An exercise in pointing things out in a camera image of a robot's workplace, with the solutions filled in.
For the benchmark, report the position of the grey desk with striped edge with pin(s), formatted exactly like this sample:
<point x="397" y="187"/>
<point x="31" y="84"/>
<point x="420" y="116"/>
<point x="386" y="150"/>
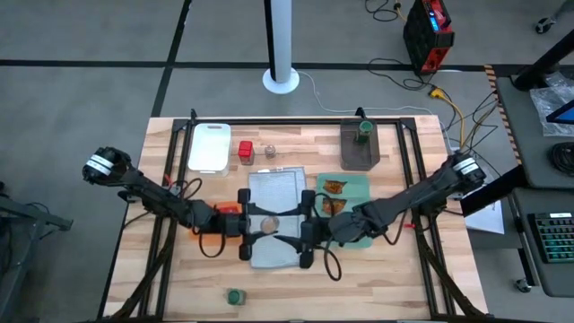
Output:
<point x="515" y="134"/>

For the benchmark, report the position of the grey desk with keyboard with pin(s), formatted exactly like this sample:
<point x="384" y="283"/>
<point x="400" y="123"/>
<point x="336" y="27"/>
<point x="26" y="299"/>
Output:
<point x="560" y="278"/>

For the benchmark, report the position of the red cube block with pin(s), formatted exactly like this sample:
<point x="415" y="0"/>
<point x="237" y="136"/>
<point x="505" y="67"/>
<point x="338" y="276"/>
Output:
<point x="246" y="148"/>

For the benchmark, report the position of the red and black toolbox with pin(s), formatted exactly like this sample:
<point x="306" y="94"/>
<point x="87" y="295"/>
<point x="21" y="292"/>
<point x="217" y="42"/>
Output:
<point x="423" y="40"/>

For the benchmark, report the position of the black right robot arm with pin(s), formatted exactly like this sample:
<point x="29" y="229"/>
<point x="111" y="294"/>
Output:
<point x="417" y="193"/>

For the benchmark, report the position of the red-lid spice jar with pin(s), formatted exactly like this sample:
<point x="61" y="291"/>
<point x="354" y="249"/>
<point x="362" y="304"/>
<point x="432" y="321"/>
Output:
<point x="231" y="210"/>

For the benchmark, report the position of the grey waffle dish cloth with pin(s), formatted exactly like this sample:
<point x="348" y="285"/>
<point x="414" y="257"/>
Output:
<point x="278" y="190"/>

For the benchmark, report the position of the white pole with round base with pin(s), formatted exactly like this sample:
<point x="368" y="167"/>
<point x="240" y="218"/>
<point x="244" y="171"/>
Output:
<point x="280" y="36"/>

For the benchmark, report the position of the orange translucent plastic bin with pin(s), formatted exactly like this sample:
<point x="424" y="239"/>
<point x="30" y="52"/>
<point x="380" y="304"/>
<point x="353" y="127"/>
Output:
<point x="194" y="233"/>

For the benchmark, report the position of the grey plastic bin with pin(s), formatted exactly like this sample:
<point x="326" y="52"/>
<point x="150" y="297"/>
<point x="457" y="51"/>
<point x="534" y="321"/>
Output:
<point x="359" y="157"/>

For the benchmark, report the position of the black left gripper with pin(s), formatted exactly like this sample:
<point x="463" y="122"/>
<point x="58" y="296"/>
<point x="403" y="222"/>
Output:
<point x="233" y="224"/>

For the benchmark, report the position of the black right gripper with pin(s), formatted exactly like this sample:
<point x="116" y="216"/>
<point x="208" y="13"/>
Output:
<point x="320" y="229"/>

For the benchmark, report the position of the brown food pieces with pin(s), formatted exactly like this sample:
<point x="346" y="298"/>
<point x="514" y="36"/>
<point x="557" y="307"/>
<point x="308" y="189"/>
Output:
<point x="334" y="206"/>

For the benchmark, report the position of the blue screen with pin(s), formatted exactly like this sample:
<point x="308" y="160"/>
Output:
<point x="565" y="114"/>

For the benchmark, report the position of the orange brown spice packet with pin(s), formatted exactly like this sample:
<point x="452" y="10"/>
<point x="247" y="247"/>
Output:
<point x="335" y="186"/>

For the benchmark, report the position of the white plastic bin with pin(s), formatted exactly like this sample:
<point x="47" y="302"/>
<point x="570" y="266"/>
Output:
<point x="209" y="148"/>

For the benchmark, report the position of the white paper sheet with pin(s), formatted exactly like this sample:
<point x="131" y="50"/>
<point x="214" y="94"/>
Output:
<point x="489" y="222"/>

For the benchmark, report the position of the backlit black keyboard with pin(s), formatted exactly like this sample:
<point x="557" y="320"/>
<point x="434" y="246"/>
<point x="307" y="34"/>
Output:
<point x="556" y="238"/>

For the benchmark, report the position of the green translucent mat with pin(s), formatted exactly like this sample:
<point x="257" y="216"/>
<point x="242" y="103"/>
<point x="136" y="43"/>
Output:
<point x="354" y="190"/>

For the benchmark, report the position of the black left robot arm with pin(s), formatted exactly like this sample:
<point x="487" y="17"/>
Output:
<point x="148" y="195"/>

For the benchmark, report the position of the black caster wheel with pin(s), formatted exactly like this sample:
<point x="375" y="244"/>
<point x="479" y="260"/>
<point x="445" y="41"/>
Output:
<point x="522" y="285"/>

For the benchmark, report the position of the green-lid spice jar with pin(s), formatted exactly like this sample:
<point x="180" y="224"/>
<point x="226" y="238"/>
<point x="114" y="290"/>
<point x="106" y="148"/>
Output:
<point x="235" y="297"/>
<point x="365" y="128"/>

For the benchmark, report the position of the cork-stoppered glass spice jar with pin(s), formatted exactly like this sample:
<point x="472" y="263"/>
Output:
<point x="270" y="225"/>
<point x="270" y="151"/>

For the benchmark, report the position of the clear plastic bag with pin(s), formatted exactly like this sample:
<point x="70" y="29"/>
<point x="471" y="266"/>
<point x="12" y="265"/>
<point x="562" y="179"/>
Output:
<point x="545" y="105"/>

